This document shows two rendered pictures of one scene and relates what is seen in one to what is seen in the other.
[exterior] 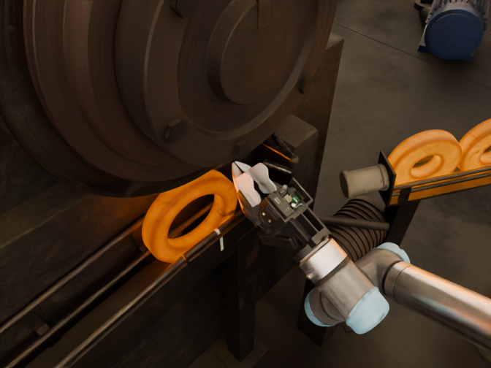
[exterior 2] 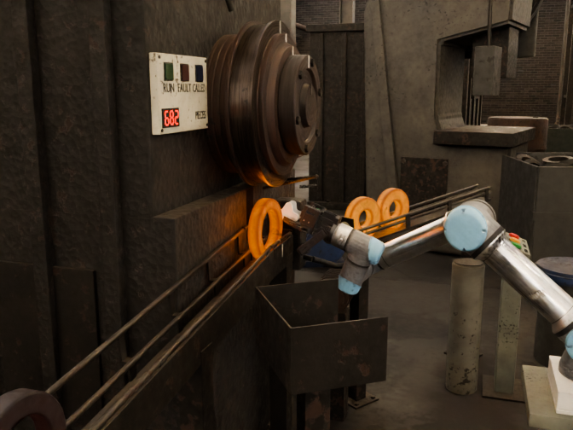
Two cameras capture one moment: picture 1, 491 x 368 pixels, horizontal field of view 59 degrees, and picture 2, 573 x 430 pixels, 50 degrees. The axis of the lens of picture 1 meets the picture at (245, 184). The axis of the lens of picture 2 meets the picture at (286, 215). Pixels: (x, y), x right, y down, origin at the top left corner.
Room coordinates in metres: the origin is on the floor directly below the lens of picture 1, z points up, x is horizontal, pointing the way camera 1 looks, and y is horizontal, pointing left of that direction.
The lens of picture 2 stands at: (-1.14, 0.86, 1.16)
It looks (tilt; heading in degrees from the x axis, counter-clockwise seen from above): 12 degrees down; 333
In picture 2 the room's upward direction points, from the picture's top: straight up
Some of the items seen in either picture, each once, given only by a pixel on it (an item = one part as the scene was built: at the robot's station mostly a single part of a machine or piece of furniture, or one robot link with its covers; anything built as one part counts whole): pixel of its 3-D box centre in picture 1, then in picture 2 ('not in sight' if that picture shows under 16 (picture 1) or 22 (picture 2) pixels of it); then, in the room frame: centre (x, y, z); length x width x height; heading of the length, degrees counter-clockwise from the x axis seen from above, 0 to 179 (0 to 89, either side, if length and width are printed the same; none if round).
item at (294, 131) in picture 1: (283, 167); (289, 233); (0.67, -0.08, 0.68); 0.11 x 0.08 x 0.24; 45
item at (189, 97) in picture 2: not in sight; (182, 93); (0.32, 0.39, 1.15); 0.26 x 0.02 x 0.18; 135
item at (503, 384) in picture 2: not in sight; (508, 315); (0.46, -0.93, 0.31); 0.24 x 0.16 x 0.62; 135
